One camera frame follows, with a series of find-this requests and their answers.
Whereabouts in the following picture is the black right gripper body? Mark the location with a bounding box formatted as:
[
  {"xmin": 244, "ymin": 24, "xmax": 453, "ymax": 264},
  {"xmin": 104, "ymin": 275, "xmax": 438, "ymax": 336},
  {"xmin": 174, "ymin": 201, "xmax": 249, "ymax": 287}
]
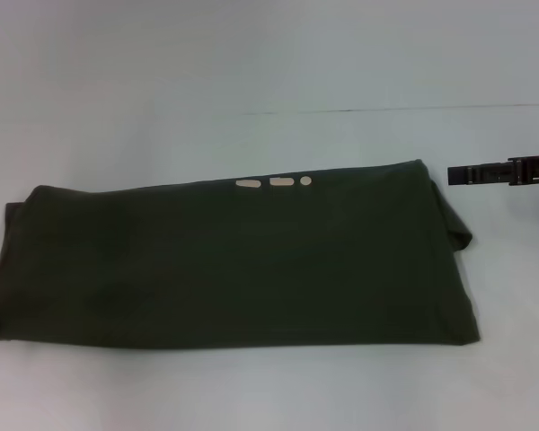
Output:
[{"xmin": 506, "ymin": 153, "xmax": 539, "ymax": 187}]

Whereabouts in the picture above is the dark green t-shirt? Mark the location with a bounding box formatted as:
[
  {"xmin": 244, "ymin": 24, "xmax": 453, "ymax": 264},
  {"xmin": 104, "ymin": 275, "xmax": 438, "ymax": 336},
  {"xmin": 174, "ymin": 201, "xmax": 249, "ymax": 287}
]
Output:
[{"xmin": 0, "ymin": 157, "xmax": 482, "ymax": 349}]

